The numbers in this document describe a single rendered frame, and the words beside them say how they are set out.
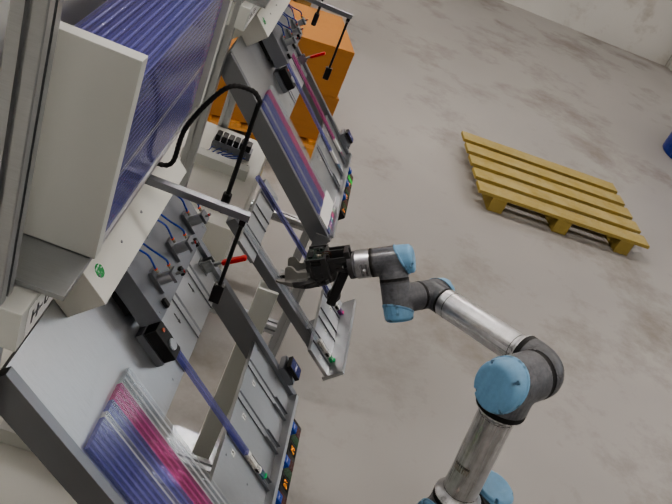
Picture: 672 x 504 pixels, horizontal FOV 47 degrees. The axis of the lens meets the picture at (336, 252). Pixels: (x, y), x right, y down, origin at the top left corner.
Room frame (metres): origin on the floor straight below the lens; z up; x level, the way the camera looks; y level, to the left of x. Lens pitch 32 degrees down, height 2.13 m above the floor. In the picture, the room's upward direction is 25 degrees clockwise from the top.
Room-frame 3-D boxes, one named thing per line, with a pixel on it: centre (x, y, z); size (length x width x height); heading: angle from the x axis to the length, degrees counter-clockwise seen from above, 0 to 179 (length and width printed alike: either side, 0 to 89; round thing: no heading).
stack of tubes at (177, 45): (1.17, 0.42, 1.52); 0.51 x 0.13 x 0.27; 7
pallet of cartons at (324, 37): (4.51, 0.91, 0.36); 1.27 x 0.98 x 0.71; 13
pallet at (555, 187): (5.08, -1.16, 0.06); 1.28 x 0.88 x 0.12; 102
